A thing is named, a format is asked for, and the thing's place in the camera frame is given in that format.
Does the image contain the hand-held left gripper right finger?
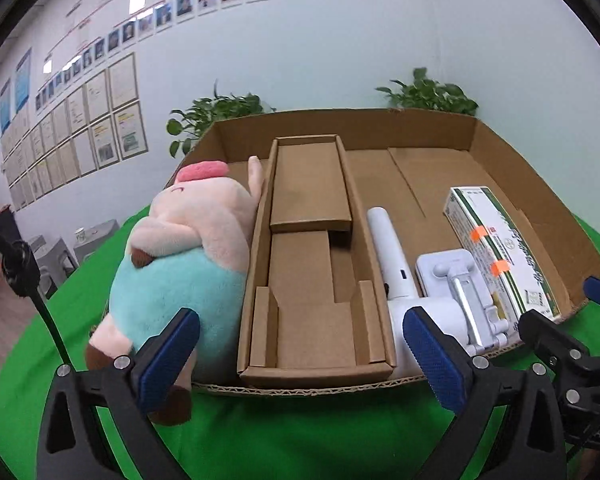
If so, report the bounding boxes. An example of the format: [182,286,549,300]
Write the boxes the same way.
[402,306,568,480]

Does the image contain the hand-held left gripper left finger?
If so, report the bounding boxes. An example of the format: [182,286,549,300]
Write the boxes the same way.
[36,307,201,480]

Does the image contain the pink pig plush toy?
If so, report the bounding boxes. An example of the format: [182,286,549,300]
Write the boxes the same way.
[85,159,267,427]

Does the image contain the white folding phone stand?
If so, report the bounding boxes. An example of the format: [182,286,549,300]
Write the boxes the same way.
[415,249,521,356]

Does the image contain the white handheld appliance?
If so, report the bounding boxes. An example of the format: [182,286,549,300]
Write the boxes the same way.
[366,206,473,378]

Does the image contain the green and white medicine box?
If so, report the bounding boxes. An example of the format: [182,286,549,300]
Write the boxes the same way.
[442,186,565,323]

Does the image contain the large cardboard box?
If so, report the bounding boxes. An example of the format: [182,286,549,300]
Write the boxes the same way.
[172,107,600,398]

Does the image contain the long cardboard insert tray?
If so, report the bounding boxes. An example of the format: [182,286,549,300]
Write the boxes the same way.
[237,134,397,390]

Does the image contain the black cabinet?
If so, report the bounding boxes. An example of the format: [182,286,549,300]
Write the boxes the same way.
[0,208,23,243]

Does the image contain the bushy green potted plant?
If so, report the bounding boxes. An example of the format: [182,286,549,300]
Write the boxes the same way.
[167,79,276,158]

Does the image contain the green plant in brown pot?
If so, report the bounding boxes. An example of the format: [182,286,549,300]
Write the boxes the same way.
[375,67,479,116]

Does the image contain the black tripod with coiled cable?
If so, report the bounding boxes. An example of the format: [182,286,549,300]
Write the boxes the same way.
[0,215,73,368]

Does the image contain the wall of framed certificates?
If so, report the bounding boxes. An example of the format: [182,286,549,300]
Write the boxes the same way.
[0,51,148,211]

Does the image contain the blue wall poster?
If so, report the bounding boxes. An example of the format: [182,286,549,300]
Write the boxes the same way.
[0,78,12,128]
[15,49,32,111]

